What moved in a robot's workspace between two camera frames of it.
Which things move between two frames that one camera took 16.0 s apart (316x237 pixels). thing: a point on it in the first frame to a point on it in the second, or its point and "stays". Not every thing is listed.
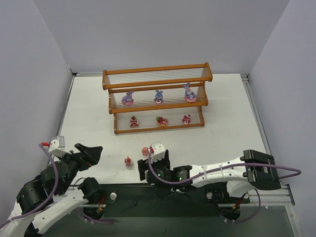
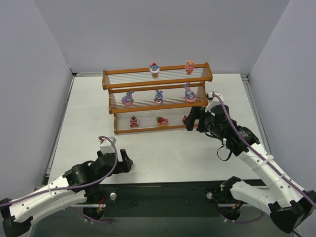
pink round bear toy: [145, 151] to [189, 67]
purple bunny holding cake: [158, 98] stays
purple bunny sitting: [190, 96] stays
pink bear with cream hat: [186, 119] stays
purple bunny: [128, 99] stays
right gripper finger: [142, 165] to [194, 114]
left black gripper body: [80, 159] to [118, 165]
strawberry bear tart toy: [162, 121] stays
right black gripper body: [143, 170] to [200, 119]
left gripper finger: [94, 160] to [125, 165]
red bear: [133, 122] stays
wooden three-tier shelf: [157, 98] stays
